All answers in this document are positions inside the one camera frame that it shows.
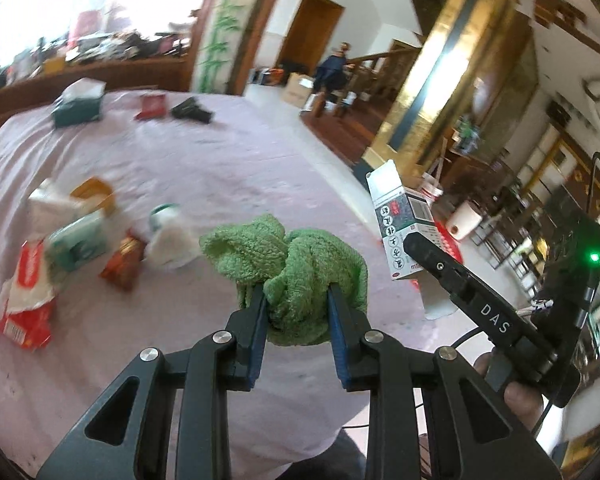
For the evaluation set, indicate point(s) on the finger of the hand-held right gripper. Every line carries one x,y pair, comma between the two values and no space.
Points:
472,300

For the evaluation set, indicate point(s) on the orange cardboard box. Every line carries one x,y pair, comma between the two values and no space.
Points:
97,195

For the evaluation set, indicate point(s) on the red and white packet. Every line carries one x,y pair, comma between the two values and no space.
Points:
27,300

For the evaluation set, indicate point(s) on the wooden cabinet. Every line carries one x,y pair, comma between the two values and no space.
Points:
105,75

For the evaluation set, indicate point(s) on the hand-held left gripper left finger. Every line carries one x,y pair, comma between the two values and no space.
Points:
256,336

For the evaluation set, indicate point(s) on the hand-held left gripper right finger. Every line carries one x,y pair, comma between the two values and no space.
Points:
338,340

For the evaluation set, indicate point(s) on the red plastic basket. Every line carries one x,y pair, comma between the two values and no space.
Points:
448,243

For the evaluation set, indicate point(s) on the golden pillar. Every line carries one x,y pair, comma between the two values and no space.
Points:
445,70

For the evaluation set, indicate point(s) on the brown snack packet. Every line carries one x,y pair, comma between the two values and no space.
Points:
124,262

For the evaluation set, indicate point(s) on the green terry cloth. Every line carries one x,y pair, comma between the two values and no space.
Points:
300,270

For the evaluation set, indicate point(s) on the white tissue pack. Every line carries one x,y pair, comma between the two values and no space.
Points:
50,205

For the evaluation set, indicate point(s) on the teal tissue pack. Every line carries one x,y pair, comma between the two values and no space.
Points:
77,245

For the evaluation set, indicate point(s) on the wooden door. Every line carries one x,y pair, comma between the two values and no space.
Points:
312,35

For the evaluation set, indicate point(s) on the white and dark carton box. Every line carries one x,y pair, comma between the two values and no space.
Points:
397,230

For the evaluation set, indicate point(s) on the bamboo print scroll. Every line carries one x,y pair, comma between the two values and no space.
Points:
225,30

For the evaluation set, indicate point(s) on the teal tissue box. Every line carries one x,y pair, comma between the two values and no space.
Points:
77,105

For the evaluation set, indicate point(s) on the person's right hand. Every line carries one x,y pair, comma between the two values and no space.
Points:
522,402

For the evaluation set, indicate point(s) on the black object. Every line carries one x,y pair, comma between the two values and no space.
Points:
192,109

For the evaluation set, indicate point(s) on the white paper roll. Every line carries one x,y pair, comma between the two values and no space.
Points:
465,222

